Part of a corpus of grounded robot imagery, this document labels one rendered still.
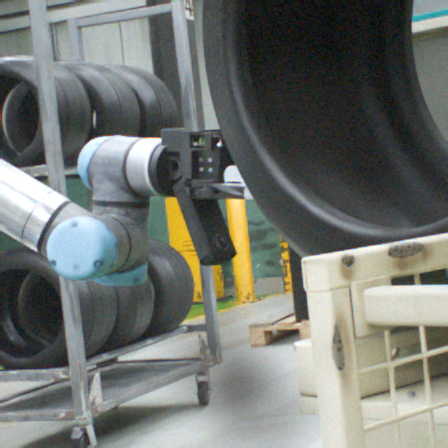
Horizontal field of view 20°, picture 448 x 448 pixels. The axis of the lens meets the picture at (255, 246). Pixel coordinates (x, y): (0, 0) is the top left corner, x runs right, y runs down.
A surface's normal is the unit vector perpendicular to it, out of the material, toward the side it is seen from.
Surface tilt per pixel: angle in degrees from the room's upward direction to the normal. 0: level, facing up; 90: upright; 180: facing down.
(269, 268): 90
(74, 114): 96
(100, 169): 85
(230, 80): 91
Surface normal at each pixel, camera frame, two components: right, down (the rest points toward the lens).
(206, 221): 0.61, -0.44
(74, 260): -0.19, 0.07
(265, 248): -0.45, 0.09
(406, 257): 0.69, -0.04
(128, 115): 0.92, -0.01
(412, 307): -0.71, 0.11
